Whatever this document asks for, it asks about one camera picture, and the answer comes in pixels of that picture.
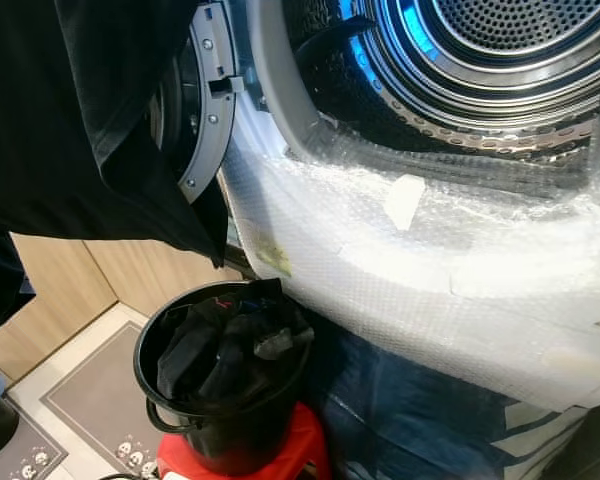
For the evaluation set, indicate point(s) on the grey washer door seal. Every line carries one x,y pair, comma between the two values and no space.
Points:
280,80

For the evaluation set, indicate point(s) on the black plastic bucket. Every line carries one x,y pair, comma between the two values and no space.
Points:
240,445

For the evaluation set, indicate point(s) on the wooden cabinet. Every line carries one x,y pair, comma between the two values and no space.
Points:
80,270

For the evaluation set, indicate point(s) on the white tape piece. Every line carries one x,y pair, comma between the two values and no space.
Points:
403,200

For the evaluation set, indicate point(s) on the white bubble-wrapped washer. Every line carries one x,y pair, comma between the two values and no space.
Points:
420,270

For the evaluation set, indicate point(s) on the blue woven bag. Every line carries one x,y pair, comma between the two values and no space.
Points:
420,430

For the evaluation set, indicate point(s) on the grey printed floor mat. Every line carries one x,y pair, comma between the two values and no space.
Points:
40,468
90,400

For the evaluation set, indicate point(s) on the steel washer drum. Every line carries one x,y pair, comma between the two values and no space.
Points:
490,60

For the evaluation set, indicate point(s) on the grey washer door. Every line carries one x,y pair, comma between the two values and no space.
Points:
212,90

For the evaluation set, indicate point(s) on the black hanging garment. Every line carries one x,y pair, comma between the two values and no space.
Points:
80,100

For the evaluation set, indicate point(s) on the red plastic stool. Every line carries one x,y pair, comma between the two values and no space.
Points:
310,450

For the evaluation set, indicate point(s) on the yellow sticker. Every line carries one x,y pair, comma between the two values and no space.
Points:
275,258

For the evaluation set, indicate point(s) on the dark clothes pile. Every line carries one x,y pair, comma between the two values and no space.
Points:
230,350

